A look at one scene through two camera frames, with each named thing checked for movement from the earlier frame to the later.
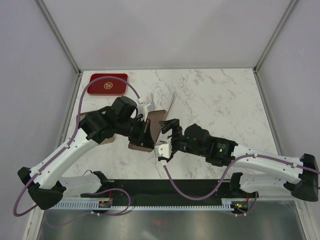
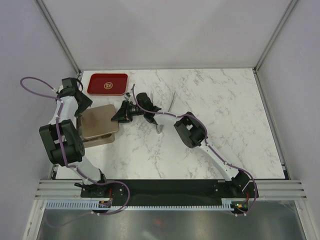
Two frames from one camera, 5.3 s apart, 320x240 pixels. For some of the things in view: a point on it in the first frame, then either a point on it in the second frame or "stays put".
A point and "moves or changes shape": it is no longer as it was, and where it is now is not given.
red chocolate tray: (108, 86) stays put
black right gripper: (174, 124) -> (123, 115)
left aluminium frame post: (46, 14) stays put
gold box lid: (157, 118) moves or changes shape
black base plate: (170, 189) stays put
